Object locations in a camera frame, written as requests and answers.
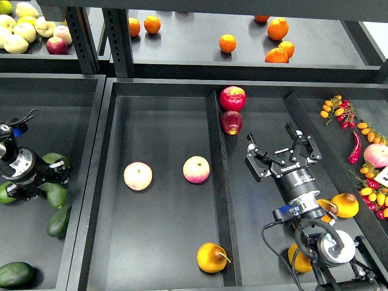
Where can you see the yellow pear with stem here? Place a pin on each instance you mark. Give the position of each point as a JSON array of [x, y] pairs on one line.
[[212, 258]]

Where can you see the cherry tomato bunch lower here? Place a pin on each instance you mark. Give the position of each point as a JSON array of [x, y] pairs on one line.
[[373, 192]]

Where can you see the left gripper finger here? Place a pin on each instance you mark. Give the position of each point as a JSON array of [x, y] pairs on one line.
[[58, 172], [17, 192]]

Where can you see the dark avocado by wall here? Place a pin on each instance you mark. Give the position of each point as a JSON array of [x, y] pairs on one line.
[[58, 224]]

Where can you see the cherry tomato bunch upper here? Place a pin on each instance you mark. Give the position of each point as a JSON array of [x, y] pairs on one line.
[[339, 109]]

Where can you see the orange large upper right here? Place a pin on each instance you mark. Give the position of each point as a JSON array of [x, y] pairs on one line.
[[278, 29]]

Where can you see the pale yellow apple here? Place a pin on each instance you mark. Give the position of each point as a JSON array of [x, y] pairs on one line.
[[15, 44], [7, 22], [44, 28], [26, 31]]

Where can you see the red apple on shelf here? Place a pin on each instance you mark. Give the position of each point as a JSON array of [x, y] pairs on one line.
[[56, 46]]

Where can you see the bright red apple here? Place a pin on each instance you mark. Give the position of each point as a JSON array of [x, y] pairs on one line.
[[233, 98]]

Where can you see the dark green avocado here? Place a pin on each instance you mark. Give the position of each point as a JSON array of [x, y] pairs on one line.
[[56, 194]]

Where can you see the pale yellow apple middle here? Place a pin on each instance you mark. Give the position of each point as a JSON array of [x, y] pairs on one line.
[[26, 31]]

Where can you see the dark red apple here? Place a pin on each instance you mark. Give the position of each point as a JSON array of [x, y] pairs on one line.
[[231, 122]]

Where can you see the orange top edge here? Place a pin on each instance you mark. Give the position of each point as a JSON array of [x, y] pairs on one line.
[[261, 18]]

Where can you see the pale yellow apple left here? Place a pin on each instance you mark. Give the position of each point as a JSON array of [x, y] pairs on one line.
[[7, 22]]

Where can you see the large black divided tray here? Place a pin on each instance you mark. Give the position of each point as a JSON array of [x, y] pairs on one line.
[[149, 239]]

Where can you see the light green avocado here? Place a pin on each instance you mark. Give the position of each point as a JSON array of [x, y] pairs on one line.
[[4, 199]]

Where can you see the red chili pepper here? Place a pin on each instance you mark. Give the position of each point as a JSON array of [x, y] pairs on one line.
[[357, 148]]

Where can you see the cherry tomato bunch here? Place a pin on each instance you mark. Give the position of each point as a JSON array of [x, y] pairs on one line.
[[373, 192], [339, 109]]

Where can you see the orange front right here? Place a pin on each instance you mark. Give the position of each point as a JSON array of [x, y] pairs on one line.
[[277, 55]]

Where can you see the pink peach on shelf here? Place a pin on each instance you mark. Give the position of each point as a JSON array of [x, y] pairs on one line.
[[63, 32]]

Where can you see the pink peach centre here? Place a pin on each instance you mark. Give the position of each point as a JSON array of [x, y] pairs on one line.
[[196, 169]]

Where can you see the orange centre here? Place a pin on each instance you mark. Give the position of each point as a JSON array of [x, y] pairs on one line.
[[227, 43]]

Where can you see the yellow pear under arm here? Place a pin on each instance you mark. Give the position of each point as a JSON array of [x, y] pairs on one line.
[[329, 207]]

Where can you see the orange right small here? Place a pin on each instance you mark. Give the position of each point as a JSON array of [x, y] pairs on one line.
[[288, 47]]

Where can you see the pale yellow apple front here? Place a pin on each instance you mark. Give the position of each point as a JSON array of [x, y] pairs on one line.
[[15, 44]]

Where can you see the black left tray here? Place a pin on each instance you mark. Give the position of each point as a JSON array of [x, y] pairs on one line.
[[67, 124]]

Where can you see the white label card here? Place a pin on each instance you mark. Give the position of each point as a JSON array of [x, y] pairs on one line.
[[382, 177]]

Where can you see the dark avocado bottom left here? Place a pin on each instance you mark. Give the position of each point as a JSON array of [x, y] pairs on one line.
[[16, 274]]

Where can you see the green avocado upper left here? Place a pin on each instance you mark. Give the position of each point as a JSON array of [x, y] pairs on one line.
[[52, 158]]

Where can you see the black shelf rack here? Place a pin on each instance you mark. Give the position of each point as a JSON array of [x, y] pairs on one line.
[[331, 41]]

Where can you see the yellow pear right edge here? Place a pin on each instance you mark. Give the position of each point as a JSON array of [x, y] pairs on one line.
[[347, 205]]

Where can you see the yellow pear bottom right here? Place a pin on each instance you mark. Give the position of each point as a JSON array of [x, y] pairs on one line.
[[302, 263]]

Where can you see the pink peach left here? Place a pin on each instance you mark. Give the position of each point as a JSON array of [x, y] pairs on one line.
[[138, 176]]

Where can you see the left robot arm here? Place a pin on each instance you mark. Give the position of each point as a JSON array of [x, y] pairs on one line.
[[9, 131]]

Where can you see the pink peach right edge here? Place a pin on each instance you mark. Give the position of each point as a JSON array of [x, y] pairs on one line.
[[376, 155]]

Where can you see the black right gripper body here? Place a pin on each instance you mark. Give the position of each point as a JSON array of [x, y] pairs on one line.
[[295, 180]]

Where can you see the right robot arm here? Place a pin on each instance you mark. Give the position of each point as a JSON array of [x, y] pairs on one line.
[[338, 261]]

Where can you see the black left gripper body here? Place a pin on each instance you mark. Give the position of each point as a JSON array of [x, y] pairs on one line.
[[31, 171]]

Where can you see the yellow lemon on shelf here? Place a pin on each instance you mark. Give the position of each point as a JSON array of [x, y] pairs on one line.
[[27, 20]]

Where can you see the pale yellow apple right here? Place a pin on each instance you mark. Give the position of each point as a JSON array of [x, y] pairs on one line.
[[44, 28]]

